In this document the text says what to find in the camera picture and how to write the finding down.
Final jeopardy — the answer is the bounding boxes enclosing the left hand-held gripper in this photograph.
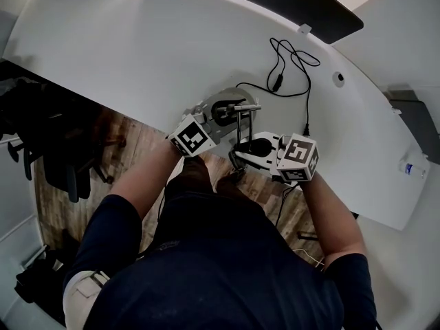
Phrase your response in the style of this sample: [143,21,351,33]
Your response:
[167,91,254,158]

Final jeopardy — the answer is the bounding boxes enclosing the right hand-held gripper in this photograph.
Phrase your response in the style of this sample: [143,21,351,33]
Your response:
[236,132,320,187]

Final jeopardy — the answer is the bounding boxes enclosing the person's left forearm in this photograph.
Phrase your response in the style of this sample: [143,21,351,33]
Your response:
[110,138,187,227]

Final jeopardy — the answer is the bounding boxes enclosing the person's right forearm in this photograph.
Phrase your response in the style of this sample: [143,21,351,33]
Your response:
[301,171,367,265]

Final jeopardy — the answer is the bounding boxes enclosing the person's dark trousers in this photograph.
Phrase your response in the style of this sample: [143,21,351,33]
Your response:
[164,155,263,217]

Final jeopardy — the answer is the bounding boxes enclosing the person's navy shirt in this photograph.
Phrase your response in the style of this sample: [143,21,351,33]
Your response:
[63,184,377,330]

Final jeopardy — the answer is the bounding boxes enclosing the long dark grey partition panel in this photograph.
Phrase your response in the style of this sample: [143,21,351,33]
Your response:
[178,0,365,45]

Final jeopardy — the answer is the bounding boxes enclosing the small white bottle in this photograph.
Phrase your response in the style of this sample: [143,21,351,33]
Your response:
[398,161,428,180]

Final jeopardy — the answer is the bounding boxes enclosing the black office chair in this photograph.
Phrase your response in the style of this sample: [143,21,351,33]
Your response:
[0,76,115,204]

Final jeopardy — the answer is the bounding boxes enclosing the white waist pouch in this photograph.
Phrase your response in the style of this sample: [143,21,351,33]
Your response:
[63,269,111,330]

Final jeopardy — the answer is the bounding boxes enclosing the black bag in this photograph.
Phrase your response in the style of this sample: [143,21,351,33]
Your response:
[14,248,67,305]

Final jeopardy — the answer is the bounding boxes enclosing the black cable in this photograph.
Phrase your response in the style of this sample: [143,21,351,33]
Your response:
[234,37,322,138]

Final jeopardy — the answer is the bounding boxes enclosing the white floor cable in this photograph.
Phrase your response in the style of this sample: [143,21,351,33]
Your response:
[294,248,326,267]

